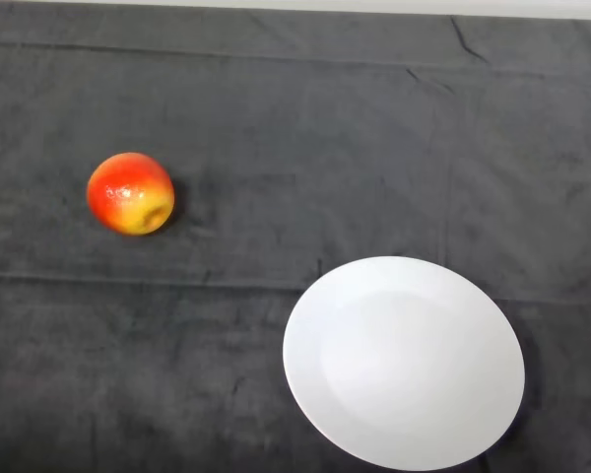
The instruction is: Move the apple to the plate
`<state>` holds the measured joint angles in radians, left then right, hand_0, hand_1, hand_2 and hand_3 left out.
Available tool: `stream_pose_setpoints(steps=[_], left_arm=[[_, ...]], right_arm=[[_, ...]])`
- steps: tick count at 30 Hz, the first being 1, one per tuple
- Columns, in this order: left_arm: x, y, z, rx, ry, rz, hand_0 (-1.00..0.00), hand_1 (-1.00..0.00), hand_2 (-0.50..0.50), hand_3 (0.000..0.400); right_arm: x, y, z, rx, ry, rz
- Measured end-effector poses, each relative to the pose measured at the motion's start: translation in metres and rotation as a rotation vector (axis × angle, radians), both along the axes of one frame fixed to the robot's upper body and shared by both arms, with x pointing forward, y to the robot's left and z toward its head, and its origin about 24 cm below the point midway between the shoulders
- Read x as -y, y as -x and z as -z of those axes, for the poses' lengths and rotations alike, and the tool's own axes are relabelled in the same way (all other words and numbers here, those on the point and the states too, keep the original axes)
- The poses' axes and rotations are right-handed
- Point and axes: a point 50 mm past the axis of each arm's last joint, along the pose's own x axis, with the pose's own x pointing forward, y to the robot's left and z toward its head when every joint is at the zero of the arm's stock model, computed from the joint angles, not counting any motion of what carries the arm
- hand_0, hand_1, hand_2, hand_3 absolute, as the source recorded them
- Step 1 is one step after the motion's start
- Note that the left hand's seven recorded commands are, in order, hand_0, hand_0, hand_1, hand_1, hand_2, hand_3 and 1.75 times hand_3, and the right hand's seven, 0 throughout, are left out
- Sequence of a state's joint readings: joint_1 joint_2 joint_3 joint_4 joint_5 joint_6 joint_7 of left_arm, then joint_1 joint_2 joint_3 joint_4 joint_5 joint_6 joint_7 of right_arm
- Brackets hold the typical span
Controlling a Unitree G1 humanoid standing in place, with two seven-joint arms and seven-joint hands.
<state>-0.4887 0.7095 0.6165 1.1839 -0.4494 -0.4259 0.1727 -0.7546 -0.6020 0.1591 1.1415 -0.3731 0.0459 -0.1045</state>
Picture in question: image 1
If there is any red and yellow apple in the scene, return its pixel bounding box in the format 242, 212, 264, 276
86, 152, 176, 237

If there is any white round plate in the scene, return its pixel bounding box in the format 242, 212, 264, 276
282, 255, 527, 472

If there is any black cloth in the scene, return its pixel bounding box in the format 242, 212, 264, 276
0, 1, 591, 473

